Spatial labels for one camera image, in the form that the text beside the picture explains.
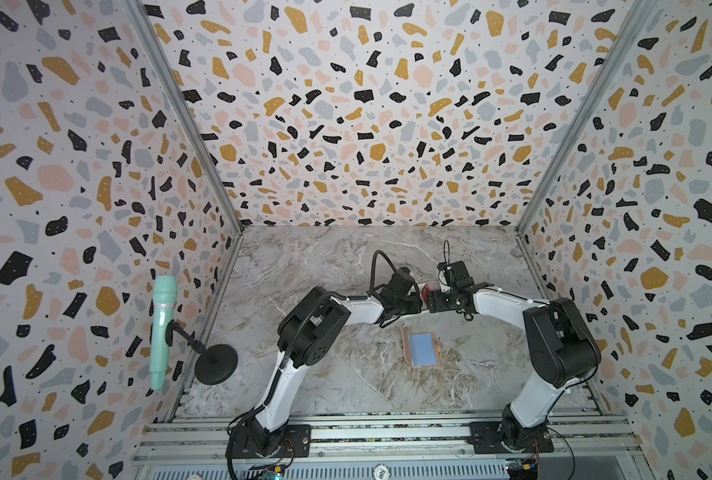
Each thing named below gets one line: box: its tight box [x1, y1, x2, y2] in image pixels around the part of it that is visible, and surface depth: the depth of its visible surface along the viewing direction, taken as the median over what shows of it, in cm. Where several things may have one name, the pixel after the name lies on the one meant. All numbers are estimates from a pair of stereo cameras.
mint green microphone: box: [150, 275, 178, 391], surface depth 64 cm
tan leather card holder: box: [401, 326, 441, 368], surface depth 91 cm
